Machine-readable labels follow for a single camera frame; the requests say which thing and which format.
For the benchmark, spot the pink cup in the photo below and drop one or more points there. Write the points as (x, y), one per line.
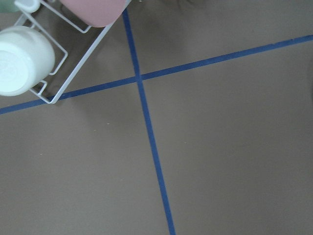
(97, 13)

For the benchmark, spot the white cup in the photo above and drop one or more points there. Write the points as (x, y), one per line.
(26, 58)

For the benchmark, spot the white wire cup rack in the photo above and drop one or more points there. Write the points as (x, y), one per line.
(27, 7)

